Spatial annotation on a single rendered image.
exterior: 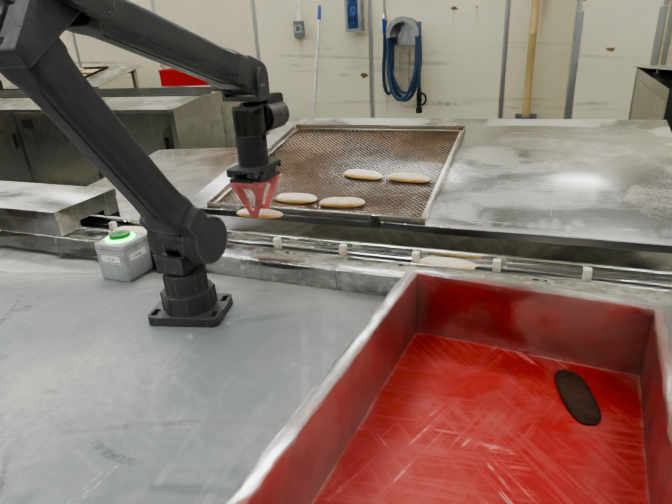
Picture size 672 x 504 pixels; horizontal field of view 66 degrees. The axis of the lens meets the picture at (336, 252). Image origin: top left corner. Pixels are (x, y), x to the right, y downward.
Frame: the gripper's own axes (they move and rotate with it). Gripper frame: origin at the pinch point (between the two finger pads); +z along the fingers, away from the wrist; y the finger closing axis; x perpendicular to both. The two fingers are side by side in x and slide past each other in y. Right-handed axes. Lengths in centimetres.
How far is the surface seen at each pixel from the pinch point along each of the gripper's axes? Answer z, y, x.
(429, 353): 10.5, -23.2, -38.6
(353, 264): 6.6, -5.9, -21.4
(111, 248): 3.9, -16.2, 23.1
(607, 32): -21, 340, -84
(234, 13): -52, 370, 225
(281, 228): 10.6, 17.2, 4.9
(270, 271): 8.6, -8.7, -6.1
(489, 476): 11, -43, -49
